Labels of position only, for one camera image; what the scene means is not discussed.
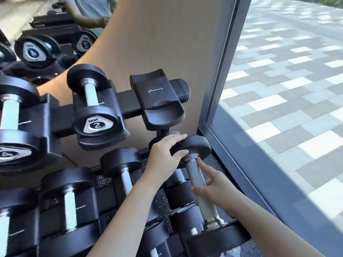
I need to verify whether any person's left hand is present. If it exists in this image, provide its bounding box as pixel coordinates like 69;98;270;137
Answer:
141;134;190;191

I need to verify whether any person's right hand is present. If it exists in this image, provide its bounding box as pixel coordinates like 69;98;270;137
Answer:
192;157;242;220

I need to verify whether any black dumbbell with knurled handle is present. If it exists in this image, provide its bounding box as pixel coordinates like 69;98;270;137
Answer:
149;131;253;257

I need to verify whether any person's left forearm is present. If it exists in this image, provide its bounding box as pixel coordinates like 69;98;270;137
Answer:
86;180;164;257

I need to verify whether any person's right forearm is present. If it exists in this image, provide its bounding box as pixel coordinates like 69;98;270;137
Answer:
230;194;326;257

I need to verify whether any black dumbbell rack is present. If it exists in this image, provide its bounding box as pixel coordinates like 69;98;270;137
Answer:
0;69;191;257

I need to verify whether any small black dumbbell silver label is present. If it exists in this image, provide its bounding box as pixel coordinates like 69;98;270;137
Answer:
66;64;120;137

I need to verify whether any large black dumbbell silver label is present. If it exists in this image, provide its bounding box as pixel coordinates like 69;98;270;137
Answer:
0;77;41;167

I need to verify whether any dark metal window frame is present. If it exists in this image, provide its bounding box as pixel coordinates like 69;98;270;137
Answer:
198;0;343;257

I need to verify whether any wall mirror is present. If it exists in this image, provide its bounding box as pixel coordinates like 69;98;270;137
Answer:
0;0;120;87

